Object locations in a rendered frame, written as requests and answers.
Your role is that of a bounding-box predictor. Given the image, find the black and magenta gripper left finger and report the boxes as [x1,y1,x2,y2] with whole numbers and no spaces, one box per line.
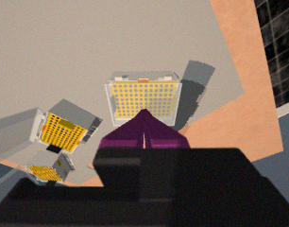
[98,109,145,148]

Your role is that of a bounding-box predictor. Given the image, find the grey bench mat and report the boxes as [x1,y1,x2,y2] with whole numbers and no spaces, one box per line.
[0,0,245,185]

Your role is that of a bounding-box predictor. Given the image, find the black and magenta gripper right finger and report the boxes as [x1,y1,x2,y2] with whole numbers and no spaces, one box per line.
[144,109,190,148]

